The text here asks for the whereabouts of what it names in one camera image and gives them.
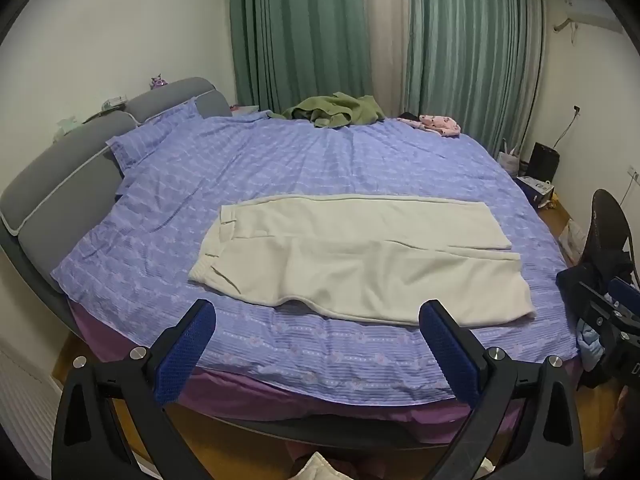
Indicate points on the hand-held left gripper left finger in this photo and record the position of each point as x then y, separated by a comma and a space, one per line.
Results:
186, 347

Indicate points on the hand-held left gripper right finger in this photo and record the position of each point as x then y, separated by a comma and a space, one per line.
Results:
450, 347

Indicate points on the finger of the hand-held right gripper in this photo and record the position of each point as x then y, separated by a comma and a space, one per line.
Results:
602, 307
626, 291

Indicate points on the cream knit pants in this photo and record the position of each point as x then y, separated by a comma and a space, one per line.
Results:
350, 260

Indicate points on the dark clothing pile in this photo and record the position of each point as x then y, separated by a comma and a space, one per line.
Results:
575, 285

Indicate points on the light blue cloth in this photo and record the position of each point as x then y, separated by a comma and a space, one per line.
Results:
590, 345

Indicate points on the black chair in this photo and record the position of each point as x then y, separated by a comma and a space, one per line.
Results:
607, 225

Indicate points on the purple bed sheet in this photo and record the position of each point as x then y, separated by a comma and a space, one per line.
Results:
240, 395

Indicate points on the white plastic bag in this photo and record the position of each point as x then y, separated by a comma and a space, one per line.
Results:
572, 240

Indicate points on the white and blue box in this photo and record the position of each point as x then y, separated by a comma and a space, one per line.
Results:
536, 190

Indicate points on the black speaker box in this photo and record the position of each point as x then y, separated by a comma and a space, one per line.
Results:
544, 162

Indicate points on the white paper bag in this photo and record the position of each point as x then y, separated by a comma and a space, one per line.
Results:
509, 162

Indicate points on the white ribbed panel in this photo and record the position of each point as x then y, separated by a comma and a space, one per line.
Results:
22, 410

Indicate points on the white quilted cloth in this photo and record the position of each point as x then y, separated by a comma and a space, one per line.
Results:
317, 467

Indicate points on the grey padded headboard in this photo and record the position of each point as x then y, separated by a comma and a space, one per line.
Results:
60, 200

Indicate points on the purple floral pillow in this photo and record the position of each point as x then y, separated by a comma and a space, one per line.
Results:
150, 135

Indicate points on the purple floral striped duvet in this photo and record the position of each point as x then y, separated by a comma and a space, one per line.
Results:
300, 160

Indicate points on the pink patterned garment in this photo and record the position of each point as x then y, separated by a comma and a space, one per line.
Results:
440, 124

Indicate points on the green garment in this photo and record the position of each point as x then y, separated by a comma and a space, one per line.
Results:
340, 107

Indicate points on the small purple toy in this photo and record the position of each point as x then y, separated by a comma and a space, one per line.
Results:
158, 81

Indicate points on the white air conditioner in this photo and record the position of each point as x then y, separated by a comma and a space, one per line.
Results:
592, 12

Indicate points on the white sheer curtain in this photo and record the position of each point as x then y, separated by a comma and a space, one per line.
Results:
387, 30

